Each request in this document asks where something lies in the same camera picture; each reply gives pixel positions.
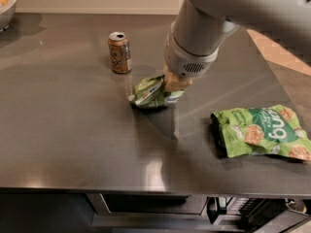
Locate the green rice chip bag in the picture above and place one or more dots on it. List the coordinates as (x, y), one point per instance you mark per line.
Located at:
(262, 131)

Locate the brown soda can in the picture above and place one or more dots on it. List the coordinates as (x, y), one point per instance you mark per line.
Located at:
(119, 52)

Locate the metal bowl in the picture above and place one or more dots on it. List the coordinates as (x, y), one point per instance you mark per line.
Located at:
(6, 14)

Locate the green jalapeno chip bag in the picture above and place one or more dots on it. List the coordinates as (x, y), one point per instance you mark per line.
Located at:
(149, 93)

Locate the microwave under counter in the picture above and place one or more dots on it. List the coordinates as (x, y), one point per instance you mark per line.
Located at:
(146, 210)

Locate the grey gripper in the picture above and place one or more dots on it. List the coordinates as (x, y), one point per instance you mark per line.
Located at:
(183, 61)

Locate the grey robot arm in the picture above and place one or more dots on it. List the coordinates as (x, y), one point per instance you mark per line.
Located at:
(201, 27)

